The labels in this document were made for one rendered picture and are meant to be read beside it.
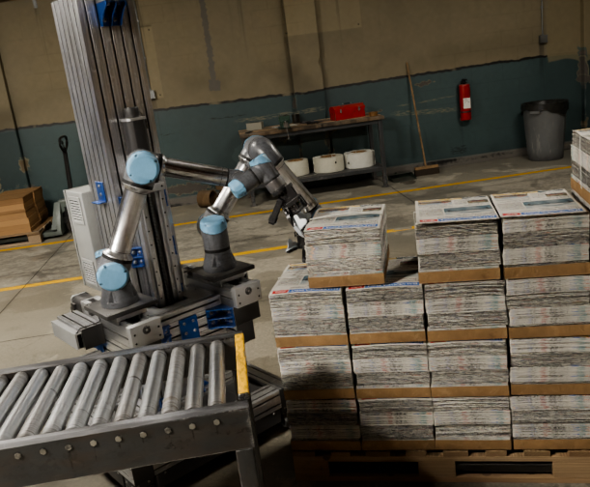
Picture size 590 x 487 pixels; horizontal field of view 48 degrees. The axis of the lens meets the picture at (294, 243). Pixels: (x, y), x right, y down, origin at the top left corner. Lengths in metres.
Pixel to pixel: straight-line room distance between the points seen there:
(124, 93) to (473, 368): 1.77
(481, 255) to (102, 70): 1.64
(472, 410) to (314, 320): 0.69
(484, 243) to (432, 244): 0.18
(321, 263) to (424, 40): 7.09
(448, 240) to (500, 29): 7.46
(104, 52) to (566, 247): 1.91
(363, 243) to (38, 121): 7.22
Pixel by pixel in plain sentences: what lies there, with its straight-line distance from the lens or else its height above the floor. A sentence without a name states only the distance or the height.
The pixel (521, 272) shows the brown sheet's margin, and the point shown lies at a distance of 2.46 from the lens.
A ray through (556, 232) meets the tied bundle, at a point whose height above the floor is 0.99.
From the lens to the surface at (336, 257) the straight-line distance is 2.47.
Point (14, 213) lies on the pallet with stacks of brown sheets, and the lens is 8.39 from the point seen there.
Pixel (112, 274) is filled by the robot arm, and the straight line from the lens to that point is 2.55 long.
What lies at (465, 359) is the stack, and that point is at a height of 0.53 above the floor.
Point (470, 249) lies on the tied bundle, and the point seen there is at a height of 0.95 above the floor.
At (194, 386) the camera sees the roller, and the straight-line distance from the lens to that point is 1.99.
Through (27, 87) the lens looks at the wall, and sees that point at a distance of 9.27.
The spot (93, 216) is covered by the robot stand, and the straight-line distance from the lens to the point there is 3.10.
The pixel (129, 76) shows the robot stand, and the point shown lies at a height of 1.69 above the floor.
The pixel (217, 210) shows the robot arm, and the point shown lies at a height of 1.06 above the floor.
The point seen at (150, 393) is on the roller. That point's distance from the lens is 2.00.
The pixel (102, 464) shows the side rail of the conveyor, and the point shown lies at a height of 0.71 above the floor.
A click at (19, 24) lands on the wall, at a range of 9.29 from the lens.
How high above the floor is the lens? 1.66
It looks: 15 degrees down
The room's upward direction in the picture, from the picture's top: 7 degrees counter-clockwise
